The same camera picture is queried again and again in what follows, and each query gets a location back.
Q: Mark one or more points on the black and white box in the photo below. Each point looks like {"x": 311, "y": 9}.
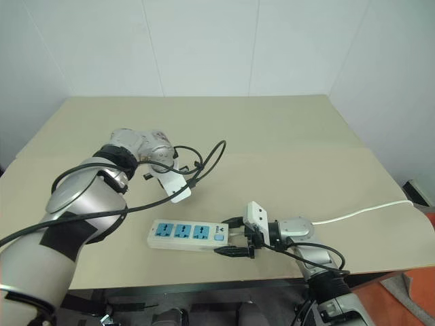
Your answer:
{"x": 416, "y": 192}

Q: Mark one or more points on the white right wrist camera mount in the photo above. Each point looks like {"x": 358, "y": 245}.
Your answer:
{"x": 256, "y": 214}

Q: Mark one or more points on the orange mat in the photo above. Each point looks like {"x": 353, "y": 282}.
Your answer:
{"x": 419, "y": 299}

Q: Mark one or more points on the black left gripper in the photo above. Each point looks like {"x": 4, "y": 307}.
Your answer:
{"x": 148, "y": 176}

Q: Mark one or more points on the white power strip blue sockets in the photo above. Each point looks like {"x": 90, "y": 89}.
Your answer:
{"x": 183, "y": 241}

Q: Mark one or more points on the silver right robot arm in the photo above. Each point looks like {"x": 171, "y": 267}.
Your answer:
{"x": 312, "y": 259}

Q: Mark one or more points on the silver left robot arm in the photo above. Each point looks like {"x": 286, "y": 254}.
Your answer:
{"x": 78, "y": 203}

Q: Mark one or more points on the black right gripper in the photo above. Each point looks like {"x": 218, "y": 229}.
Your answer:
{"x": 256, "y": 241}

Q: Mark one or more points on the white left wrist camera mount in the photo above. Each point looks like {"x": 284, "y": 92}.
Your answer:
{"x": 178, "y": 190}

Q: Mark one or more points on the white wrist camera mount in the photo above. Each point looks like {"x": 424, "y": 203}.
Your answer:
{"x": 256, "y": 214}
{"x": 178, "y": 190}

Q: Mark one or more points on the grey cloth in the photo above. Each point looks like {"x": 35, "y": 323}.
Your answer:
{"x": 396, "y": 288}

